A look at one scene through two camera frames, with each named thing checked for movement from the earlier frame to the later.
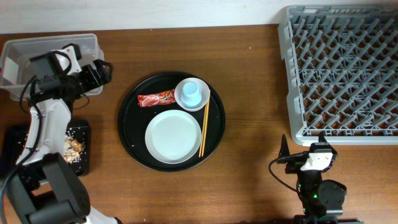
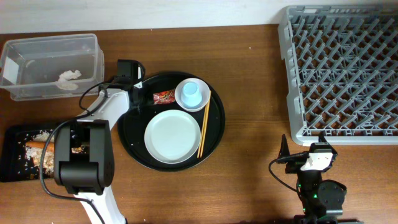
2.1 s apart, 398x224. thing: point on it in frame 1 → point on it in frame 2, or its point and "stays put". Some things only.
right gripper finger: [321, 138] stays put
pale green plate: [173, 137] stays put
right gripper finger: [284, 150] stays put
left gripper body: [87, 79] → [140, 103]
